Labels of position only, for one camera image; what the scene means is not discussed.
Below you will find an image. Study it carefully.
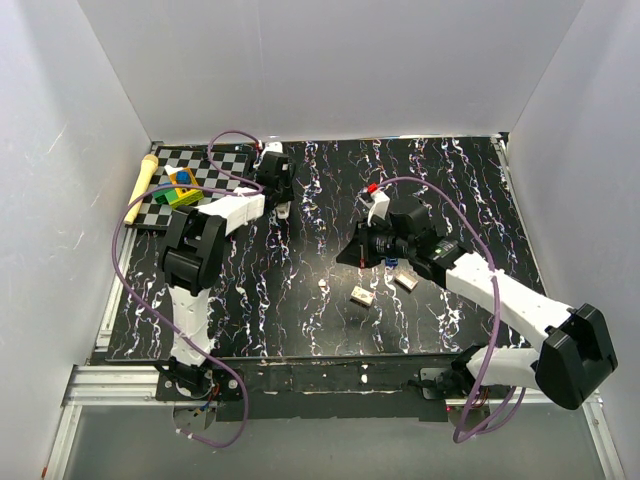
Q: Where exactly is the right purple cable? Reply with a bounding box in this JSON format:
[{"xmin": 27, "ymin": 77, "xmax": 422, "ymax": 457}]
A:
[{"xmin": 377, "ymin": 176, "xmax": 526, "ymax": 445}]

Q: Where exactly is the black white checkerboard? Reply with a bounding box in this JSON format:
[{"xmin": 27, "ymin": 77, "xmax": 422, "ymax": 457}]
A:
[{"xmin": 126, "ymin": 144, "xmax": 257, "ymax": 230}]

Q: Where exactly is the purple cable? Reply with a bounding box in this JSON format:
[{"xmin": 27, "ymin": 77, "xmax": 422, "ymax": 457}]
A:
[
  {"xmin": 377, "ymin": 176, "xmax": 526, "ymax": 445},
  {"xmin": 111, "ymin": 130, "xmax": 266, "ymax": 449}
]

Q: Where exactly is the white cream stapler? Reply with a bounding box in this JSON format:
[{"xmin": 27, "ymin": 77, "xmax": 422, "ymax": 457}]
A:
[{"xmin": 275, "ymin": 202, "xmax": 291, "ymax": 220}]

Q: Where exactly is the staple box near centre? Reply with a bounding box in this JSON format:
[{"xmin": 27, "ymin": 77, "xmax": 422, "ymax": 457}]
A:
[{"xmin": 350, "ymin": 286, "xmax": 374, "ymax": 307}]

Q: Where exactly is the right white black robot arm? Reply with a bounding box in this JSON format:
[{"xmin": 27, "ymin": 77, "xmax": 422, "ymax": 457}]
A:
[{"xmin": 336, "ymin": 191, "xmax": 618, "ymax": 410}]

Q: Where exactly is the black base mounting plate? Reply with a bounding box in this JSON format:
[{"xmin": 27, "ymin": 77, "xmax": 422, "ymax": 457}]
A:
[{"xmin": 155, "ymin": 354, "xmax": 514, "ymax": 424}]

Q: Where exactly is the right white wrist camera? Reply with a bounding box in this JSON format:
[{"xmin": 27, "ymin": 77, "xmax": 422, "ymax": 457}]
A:
[{"xmin": 360, "ymin": 183, "xmax": 390, "ymax": 226}]

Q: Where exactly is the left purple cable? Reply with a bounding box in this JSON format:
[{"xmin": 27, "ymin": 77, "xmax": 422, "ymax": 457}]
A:
[{"xmin": 111, "ymin": 130, "xmax": 266, "ymax": 449}]

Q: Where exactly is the staple box right one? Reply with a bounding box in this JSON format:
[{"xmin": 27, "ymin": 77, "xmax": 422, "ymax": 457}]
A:
[{"xmin": 394, "ymin": 272, "xmax": 418, "ymax": 291}]

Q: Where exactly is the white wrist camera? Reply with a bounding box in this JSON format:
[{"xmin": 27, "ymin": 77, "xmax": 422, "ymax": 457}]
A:
[
  {"xmin": 261, "ymin": 141, "xmax": 284, "ymax": 155},
  {"xmin": 360, "ymin": 183, "xmax": 390, "ymax": 226}
]

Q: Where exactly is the aluminium frame rail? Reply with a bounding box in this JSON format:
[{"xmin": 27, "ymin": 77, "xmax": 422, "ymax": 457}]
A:
[{"xmin": 42, "ymin": 364, "xmax": 176, "ymax": 480}]

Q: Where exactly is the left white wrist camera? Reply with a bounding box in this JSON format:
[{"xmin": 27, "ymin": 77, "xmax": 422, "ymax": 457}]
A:
[{"xmin": 261, "ymin": 141, "xmax": 284, "ymax": 155}]

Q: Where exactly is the colourful toy block assembly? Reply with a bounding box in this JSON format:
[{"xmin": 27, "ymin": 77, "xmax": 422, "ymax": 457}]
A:
[{"xmin": 153, "ymin": 167, "xmax": 204, "ymax": 209}]

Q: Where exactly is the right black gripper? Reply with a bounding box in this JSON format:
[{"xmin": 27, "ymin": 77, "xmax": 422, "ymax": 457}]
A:
[{"xmin": 336, "ymin": 216, "xmax": 414, "ymax": 269}]

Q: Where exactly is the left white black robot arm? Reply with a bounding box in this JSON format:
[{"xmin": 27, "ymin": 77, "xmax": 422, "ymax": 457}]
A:
[{"xmin": 159, "ymin": 142, "xmax": 295, "ymax": 400}]

